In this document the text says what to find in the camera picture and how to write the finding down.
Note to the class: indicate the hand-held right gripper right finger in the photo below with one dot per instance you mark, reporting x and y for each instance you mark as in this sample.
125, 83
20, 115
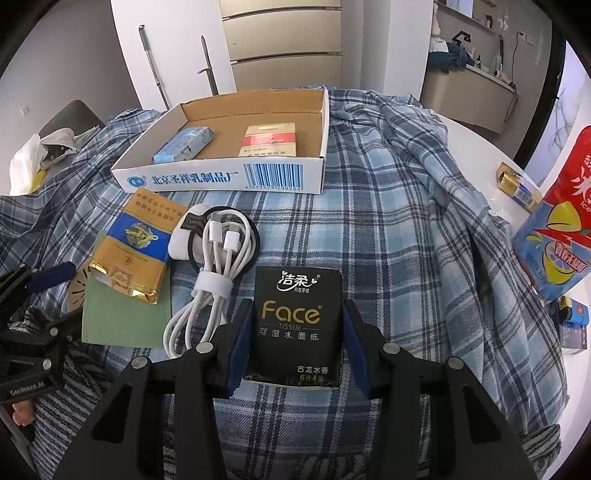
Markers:
355, 341

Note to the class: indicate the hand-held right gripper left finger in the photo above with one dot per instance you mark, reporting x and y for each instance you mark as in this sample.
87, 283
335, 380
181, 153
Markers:
238, 341

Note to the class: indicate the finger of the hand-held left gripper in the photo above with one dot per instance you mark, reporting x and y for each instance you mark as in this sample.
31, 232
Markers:
51, 326
51, 276

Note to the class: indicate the beige round disc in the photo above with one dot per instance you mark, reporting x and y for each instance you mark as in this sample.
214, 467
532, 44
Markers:
81, 288

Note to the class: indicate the green cloth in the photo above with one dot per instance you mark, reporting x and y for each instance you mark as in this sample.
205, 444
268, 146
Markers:
124, 323

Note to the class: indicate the gold and blue cigarette pack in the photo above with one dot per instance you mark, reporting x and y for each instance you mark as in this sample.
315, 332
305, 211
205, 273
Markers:
134, 240

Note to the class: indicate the white cardboard box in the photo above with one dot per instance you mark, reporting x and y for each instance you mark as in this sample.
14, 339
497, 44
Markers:
277, 177

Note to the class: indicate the person's left hand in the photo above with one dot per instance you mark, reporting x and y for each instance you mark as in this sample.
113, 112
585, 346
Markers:
22, 413

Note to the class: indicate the yellow packet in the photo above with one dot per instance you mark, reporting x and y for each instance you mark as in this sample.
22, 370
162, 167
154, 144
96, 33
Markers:
38, 181

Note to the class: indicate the blue plaid shirt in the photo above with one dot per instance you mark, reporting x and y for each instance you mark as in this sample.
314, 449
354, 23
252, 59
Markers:
392, 230

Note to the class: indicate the white plastic bag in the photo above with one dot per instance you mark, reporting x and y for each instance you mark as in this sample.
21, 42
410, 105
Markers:
27, 157

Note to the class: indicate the grey chair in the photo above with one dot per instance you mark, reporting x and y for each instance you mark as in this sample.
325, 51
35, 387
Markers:
74, 115

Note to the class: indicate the light blue tissue pack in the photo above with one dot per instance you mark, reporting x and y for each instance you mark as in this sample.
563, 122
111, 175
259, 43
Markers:
182, 145

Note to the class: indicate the red cigarette pack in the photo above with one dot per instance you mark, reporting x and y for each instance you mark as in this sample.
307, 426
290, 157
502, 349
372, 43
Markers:
268, 141

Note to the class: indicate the small blue box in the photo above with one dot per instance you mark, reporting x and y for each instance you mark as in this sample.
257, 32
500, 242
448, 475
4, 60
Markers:
575, 323

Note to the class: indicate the gold foil pack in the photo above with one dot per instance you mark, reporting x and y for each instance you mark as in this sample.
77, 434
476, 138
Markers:
517, 184

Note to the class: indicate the red and blue drink bottle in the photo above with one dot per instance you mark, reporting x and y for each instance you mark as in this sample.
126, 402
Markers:
558, 221

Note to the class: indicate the dark metal pole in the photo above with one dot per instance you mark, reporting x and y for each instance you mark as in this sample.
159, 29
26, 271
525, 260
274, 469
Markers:
208, 69

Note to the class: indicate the beige vanity counter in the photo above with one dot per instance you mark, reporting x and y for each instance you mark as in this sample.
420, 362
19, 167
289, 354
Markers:
466, 97

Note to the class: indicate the dark blue cloth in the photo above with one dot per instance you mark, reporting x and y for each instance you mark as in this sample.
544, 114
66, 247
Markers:
445, 60

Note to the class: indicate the beige drawer cabinet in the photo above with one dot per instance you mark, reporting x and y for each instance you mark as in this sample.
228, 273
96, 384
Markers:
281, 41

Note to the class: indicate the black faucet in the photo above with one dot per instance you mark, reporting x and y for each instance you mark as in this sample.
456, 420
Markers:
461, 38

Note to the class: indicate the printed wall panel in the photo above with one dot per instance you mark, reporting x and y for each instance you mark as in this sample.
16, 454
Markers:
565, 115

